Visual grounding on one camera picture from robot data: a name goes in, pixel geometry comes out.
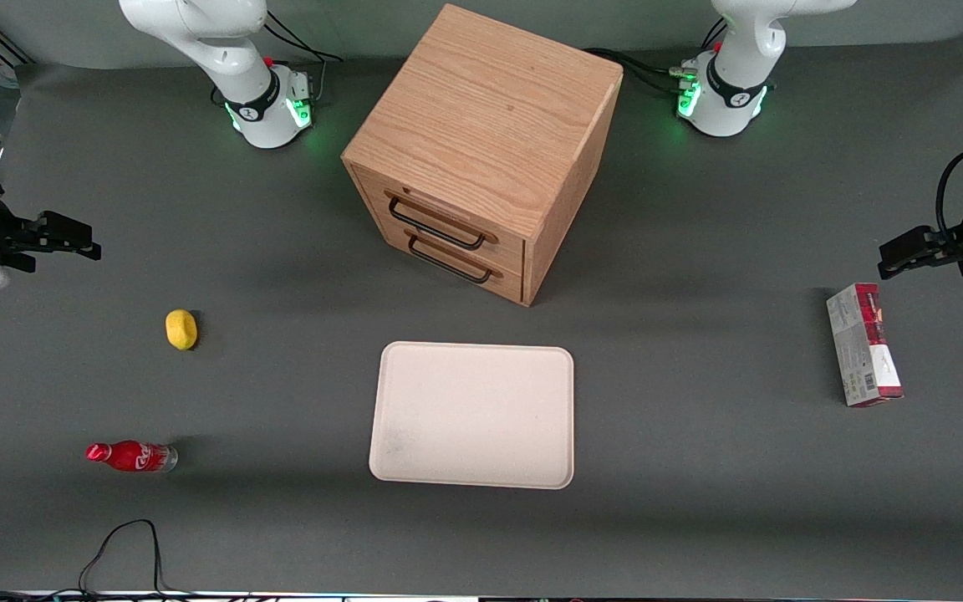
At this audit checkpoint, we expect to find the red coke bottle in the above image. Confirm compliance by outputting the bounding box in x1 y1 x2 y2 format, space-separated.
85 440 179 474

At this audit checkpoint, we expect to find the beige rectangular tray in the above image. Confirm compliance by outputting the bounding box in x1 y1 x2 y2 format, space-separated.
369 341 575 490

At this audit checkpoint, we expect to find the red tartan cardboard box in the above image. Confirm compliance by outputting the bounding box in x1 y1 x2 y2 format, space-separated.
826 283 905 408

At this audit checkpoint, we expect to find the yellow lemon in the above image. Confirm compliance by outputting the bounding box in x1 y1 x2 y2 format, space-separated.
166 309 198 351

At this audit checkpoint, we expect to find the dark grey table mat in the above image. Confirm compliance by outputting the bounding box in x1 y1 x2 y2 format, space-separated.
0 33 963 599

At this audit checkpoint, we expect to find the wooden drawer front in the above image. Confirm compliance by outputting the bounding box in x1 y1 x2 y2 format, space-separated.
364 209 526 304
354 167 527 270

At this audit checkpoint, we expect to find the oak wooden drawer cabinet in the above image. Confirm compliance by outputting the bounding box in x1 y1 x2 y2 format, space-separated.
341 4 624 308

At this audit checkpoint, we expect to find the black looped table cable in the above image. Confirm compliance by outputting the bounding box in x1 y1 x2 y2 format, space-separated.
79 519 169 599

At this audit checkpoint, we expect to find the black right arm base cable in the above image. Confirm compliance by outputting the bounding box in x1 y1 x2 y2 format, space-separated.
262 10 344 105

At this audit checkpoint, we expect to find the black arm base cable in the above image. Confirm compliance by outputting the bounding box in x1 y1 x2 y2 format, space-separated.
262 10 344 105
583 48 683 94

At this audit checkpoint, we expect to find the black left arm base cable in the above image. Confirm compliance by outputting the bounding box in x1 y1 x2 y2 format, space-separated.
583 48 683 94

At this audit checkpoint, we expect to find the black metal drawer handle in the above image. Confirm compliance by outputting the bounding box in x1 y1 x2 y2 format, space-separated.
408 237 495 285
388 196 489 251

